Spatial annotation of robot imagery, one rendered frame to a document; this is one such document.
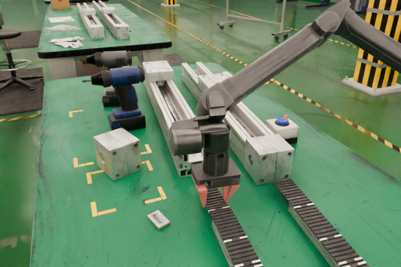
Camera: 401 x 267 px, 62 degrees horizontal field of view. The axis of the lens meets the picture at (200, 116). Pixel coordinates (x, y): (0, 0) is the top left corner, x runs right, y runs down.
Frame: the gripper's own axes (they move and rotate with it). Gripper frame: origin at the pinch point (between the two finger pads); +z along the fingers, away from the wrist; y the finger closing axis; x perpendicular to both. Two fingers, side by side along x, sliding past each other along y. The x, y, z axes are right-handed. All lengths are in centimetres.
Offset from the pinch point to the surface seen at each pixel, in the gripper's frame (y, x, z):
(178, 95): -3, -54, -6
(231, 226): -0.7, 9.9, -1.1
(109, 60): 21, -70, -17
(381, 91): -258, -214, 70
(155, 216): 13.9, -0.4, 1.9
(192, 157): 1.0, -17.2, -2.2
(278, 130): -28.2, -23.2, -4.2
